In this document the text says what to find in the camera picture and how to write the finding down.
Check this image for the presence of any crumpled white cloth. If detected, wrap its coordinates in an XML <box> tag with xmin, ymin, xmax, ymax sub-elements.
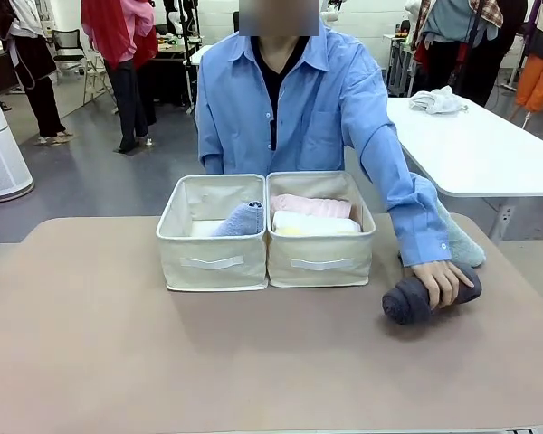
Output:
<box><xmin>408</xmin><ymin>85</ymin><xmax>468</xmax><ymax>115</ymax></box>

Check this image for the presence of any bystander in red shawl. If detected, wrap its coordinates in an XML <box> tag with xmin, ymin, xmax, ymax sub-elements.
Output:
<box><xmin>81</xmin><ymin>0</ymin><xmax>159</xmax><ymax>155</ymax></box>

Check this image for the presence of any large white side table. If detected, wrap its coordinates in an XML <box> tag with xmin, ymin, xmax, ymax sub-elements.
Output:
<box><xmin>384</xmin><ymin>97</ymin><xmax>543</xmax><ymax>245</ymax></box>

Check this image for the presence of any person in blue shirt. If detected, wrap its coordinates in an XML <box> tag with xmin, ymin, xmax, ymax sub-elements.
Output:
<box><xmin>196</xmin><ymin>0</ymin><xmax>417</xmax><ymax>213</ymax></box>

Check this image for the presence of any person's left forearm blue sleeve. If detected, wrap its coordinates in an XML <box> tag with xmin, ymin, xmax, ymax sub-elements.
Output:
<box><xmin>384</xmin><ymin>174</ymin><xmax>454</xmax><ymax>269</ymax></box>

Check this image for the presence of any white cylindrical air purifier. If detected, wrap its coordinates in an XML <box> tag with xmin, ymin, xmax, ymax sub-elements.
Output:
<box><xmin>0</xmin><ymin>75</ymin><xmax>33</xmax><ymax>199</ymax></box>

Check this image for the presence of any bystander in black clothes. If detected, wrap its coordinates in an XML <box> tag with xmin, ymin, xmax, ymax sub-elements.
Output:
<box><xmin>0</xmin><ymin>0</ymin><xmax>69</xmax><ymax>146</ymax></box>

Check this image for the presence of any dark grey towel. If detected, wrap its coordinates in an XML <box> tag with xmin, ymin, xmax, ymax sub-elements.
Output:
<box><xmin>381</xmin><ymin>263</ymin><xmax>483</xmax><ymax>326</ymax></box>

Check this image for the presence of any light pink towel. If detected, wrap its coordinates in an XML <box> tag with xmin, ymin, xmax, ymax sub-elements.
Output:
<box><xmin>270</xmin><ymin>193</ymin><xmax>354</xmax><ymax>221</ymax></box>

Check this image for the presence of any cream fabric storage basket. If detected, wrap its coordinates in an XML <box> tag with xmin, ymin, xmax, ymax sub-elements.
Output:
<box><xmin>156</xmin><ymin>174</ymin><xmax>269</xmax><ymax>293</ymax></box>
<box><xmin>265</xmin><ymin>170</ymin><xmax>376</xmax><ymax>289</ymax></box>

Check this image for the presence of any mint green folded towel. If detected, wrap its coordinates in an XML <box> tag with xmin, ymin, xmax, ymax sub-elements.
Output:
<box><xmin>433</xmin><ymin>198</ymin><xmax>487</xmax><ymax>267</ymax></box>

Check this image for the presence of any cluttered background desk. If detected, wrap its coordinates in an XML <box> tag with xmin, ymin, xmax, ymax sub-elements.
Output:
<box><xmin>153</xmin><ymin>42</ymin><xmax>205</xmax><ymax>109</ymax></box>

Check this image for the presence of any white folded towel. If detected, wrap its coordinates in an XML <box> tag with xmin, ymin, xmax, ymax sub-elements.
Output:
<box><xmin>271</xmin><ymin>210</ymin><xmax>362</xmax><ymax>236</ymax></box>

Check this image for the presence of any grey folding chair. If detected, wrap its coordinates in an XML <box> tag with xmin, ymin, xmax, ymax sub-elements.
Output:
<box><xmin>81</xmin><ymin>57</ymin><xmax>117</xmax><ymax>108</ymax></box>

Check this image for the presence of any small white background table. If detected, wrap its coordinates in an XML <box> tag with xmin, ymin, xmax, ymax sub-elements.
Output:
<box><xmin>382</xmin><ymin>33</ymin><xmax>420</xmax><ymax>99</ymax></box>

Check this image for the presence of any black office chair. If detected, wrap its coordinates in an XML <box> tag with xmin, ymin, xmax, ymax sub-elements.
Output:
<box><xmin>52</xmin><ymin>29</ymin><xmax>85</xmax><ymax>76</ymax></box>

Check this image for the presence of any mannequin with blue garments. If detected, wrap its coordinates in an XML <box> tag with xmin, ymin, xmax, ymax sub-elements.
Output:
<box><xmin>414</xmin><ymin>0</ymin><xmax>503</xmax><ymax>108</ymax></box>

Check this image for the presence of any mannequin with orange trousers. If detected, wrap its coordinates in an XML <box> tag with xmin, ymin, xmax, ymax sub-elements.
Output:
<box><xmin>514</xmin><ymin>0</ymin><xmax>543</xmax><ymax>114</ymax></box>

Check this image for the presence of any person's left hand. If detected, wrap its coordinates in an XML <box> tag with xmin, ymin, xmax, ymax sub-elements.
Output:
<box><xmin>409</xmin><ymin>260</ymin><xmax>476</xmax><ymax>311</ymax></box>

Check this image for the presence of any blue rolled towel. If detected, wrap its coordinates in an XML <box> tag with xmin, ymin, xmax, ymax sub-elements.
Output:
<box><xmin>209</xmin><ymin>200</ymin><xmax>264</xmax><ymax>238</ymax></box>

